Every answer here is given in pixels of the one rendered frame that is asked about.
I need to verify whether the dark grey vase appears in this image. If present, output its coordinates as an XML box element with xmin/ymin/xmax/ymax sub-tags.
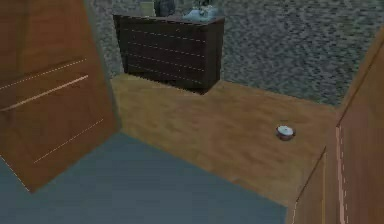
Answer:
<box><xmin>153</xmin><ymin>0</ymin><xmax>177</xmax><ymax>18</ymax></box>

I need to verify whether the brown wooden room door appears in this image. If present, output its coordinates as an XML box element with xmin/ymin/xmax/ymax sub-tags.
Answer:
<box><xmin>0</xmin><ymin>0</ymin><xmax>122</xmax><ymax>194</ymax></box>

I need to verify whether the pale green box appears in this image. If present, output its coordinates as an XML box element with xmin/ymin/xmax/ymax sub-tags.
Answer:
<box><xmin>139</xmin><ymin>0</ymin><xmax>156</xmax><ymax>18</ymax></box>

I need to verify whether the light blue dish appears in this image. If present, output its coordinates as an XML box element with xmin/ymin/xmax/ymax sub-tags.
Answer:
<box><xmin>181</xmin><ymin>4</ymin><xmax>220</xmax><ymax>22</ymax></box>

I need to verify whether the small round red white object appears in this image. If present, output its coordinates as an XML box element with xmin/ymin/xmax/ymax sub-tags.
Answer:
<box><xmin>275</xmin><ymin>124</ymin><xmax>297</xmax><ymax>142</ymax></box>

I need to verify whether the dark brown chest of drawers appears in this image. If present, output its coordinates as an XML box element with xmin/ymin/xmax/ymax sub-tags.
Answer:
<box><xmin>112</xmin><ymin>13</ymin><xmax>226</xmax><ymax>96</ymax></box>

